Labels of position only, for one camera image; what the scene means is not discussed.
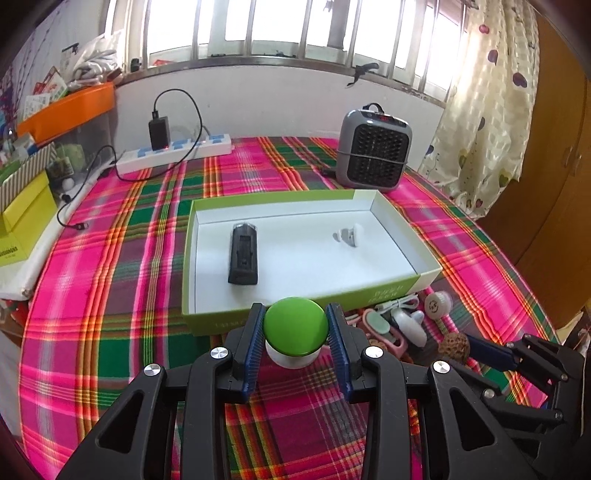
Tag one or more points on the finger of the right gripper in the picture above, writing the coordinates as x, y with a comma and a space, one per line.
498, 357
513, 416

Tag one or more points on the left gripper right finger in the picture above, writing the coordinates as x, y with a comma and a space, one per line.
461, 439

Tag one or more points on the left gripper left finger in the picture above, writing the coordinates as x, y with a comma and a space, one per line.
134, 438

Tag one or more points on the brown walnut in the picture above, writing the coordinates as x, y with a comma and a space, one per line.
374, 342
455, 346

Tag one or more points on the white grey handheld device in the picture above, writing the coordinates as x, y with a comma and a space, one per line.
410, 324

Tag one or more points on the green cap white stand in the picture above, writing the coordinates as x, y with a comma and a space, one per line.
295, 329

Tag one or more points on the black rectangular device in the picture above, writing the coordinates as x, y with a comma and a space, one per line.
243, 268

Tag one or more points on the pink green earphone case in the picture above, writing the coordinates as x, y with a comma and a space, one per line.
377, 327

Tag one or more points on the white ball gadget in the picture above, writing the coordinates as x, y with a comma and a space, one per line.
351, 236

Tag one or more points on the green white cardboard box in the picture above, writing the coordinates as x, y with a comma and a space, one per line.
297, 255

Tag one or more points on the cream patterned curtain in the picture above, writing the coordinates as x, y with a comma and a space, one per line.
481, 140

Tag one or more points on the white blue power strip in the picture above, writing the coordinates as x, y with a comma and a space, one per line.
145, 158

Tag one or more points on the yellow shoe box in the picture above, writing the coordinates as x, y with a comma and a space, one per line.
24, 220

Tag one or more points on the grey black space heater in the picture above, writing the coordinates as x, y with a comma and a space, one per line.
373, 150

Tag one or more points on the black power adapter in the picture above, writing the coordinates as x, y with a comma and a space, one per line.
159, 134

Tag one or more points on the striped grey box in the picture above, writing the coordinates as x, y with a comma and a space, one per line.
25, 173

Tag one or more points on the orange storage bin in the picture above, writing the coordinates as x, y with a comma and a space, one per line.
68, 113

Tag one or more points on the black window handle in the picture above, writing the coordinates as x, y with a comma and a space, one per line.
361, 70

